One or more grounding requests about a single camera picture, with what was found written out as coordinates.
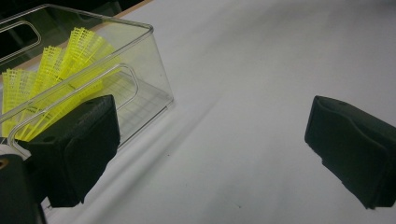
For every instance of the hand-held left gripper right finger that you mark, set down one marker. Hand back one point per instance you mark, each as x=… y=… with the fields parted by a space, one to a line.
x=358 y=149

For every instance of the yellow plastic shuttlecock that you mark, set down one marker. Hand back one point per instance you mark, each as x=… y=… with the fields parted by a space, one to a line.
x=49 y=65
x=81 y=46
x=17 y=90

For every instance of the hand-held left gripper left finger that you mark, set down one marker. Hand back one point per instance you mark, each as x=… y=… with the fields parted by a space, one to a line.
x=77 y=149

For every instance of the clear plastic container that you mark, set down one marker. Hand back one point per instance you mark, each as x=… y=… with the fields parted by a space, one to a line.
x=149 y=77

